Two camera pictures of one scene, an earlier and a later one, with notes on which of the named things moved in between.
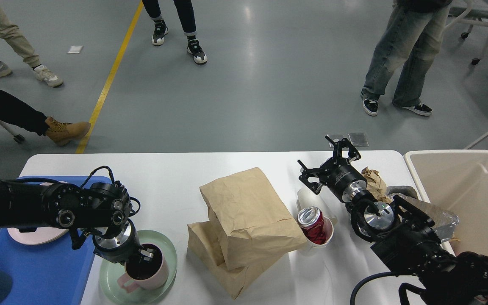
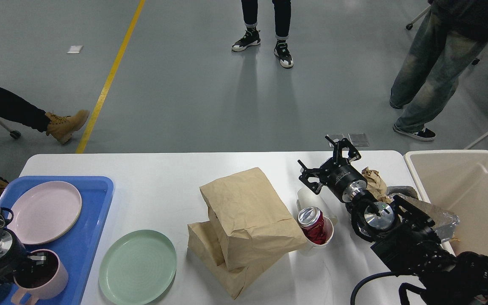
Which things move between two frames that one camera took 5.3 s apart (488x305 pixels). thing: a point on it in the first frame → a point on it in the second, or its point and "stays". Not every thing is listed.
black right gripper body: (342, 179) stays
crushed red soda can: (310, 220) stays
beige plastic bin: (478, 186) stays
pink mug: (150, 271) → (48, 278)
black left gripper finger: (145, 254) → (38, 261)
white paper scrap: (75, 49) stays
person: (185, 12) → (251, 37)
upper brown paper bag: (251, 221) stays
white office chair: (475, 12) → (409, 26)
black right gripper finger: (353, 155) stays
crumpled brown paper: (375, 186) stays
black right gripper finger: (307, 173) stays
